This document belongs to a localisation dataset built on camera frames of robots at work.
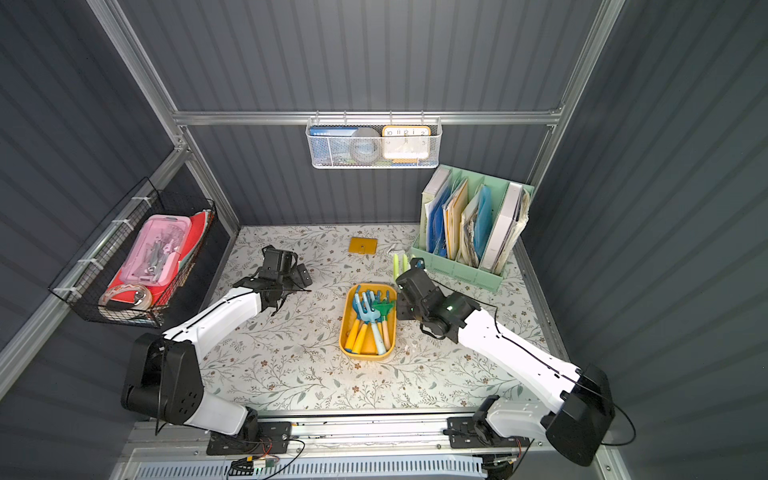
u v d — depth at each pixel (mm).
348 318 919
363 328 886
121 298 671
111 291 659
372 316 914
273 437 738
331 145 838
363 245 1132
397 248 1132
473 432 666
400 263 1092
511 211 889
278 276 693
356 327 886
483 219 925
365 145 895
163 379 429
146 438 756
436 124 889
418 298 574
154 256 721
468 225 912
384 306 926
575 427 443
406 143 885
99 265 641
